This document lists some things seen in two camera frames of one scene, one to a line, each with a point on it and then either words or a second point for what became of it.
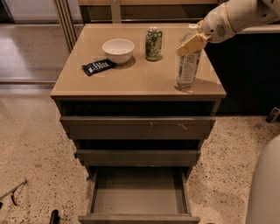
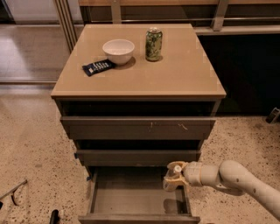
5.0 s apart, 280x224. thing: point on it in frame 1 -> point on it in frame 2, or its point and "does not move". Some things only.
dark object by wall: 274,115 does not move
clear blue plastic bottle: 188,64 -> 177,170
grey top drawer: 138,128 does not move
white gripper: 217,26 -> 192,173
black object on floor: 54,218 does not move
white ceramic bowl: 118,51 does not move
